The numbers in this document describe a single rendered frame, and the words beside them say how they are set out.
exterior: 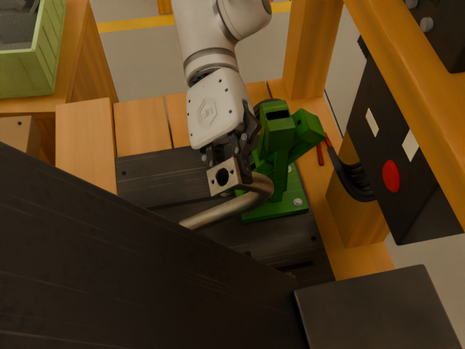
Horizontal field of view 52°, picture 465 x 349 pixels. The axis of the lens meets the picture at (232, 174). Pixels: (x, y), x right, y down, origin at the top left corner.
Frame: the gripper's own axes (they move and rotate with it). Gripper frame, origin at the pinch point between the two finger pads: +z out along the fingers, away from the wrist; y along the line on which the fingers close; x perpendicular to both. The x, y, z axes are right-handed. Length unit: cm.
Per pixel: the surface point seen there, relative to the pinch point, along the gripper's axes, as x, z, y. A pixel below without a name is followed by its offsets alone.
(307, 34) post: 37, -38, -1
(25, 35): 9, -73, -75
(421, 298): 10.7, 21.8, 17.2
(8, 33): 5, -74, -77
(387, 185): -2.8, 9.9, 22.7
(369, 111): -2.8, 1.4, 23.2
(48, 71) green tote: 11, -58, -68
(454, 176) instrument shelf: -13.3, 13.4, 32.0
